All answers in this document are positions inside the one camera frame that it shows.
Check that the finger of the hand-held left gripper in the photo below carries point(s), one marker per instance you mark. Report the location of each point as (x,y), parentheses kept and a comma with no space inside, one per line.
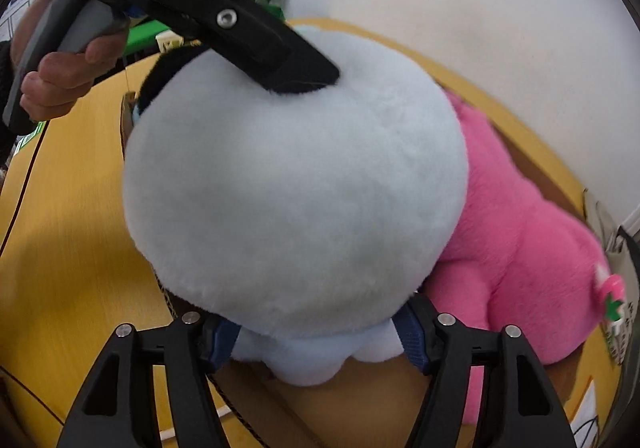
(240,27)
(165,67)

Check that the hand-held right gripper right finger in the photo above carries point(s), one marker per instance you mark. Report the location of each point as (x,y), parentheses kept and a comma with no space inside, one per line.
(410,338)

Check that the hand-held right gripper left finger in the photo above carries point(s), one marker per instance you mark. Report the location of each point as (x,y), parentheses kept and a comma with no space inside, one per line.
(222,343)

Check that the brown cardboard box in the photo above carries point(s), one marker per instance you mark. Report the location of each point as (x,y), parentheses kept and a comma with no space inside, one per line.
(350,408)

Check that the white plush toy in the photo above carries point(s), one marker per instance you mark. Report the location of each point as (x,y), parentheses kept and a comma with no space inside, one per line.
(300,188)

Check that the person's left hand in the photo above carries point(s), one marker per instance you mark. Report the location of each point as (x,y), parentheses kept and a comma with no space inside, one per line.
(65,77)

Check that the green board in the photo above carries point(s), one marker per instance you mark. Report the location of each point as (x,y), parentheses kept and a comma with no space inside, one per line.
(145,35)

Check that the pink plush toy with flower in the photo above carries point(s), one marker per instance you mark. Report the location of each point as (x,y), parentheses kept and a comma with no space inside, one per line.
(525,253)

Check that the grey cloth tote bag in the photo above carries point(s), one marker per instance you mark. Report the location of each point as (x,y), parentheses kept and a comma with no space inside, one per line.
(607,228)

